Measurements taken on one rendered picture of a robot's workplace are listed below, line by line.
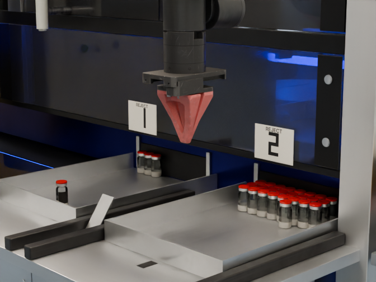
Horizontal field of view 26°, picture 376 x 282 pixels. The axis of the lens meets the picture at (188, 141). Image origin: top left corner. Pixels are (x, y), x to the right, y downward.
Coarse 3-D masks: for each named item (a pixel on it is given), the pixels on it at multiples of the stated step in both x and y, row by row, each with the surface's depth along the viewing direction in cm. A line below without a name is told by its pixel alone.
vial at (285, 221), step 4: (280, 200) 137; (284, 200) 137; (288, 200) 137; (280, 204) 136; (284, 204) 136; (288, 204) 136; (280, 208) 136; (284, 208) 136; (288, 208) 136; (280, 212) 136; (284, 212) 136; (288, 212) 136; (280, 216) 136; (284, 216) 136; (288, 216) 136; (280, 220) 137; (284, 220) 136; (288, 220) 136; (280, 224) 137; (284, 224) 136; (288, 224) 136; (284, 228) 136
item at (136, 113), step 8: (128, 104) 164; (136, 104) 162; (144, 104) 160; (136, 112) 162; (152, 112) 159; (136, 120) 162; (152, 120) 159; (136, 128) 163; (144, 128) 161; (152, 128) 159
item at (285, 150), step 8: (256, 128) 139; (264, 128) 138; (272, 128) 137; (280, 128) 135; (256, 136) 140; (264, 136) 138; (272, 136) 137; (280, 136) 136; (288, 136) 134; (256, 144) 140; (264, 144) 138; (280, 144) 136; (288, 144) 135; (256, 152) 140; (264, 152) 139; (280, 152) 136; (288, 152) 135; (272, 160) 138; (280, 160) 136; (288, 160) 135
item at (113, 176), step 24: (72, 168) 167; (96, 168) 171; (120, 168) 176; (0, 192) 154; (24, 192) 148; (48, 192) 158; (72, 192) 158; (96, 192) 158; (120, 192) 158; (144, 192) 147; (168, 192) 151; (48, 216) 143; (72, 216) 138
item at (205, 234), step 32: (224, 192) 150; (128, 224) 134; (160, 224) 139; (192, 224) 139; (224, 224) 139; (256, 224) 139; (320, 224) 128; (160, 256) 122; (192, 256) 117; (224, 256) 124; (256, 256) 118
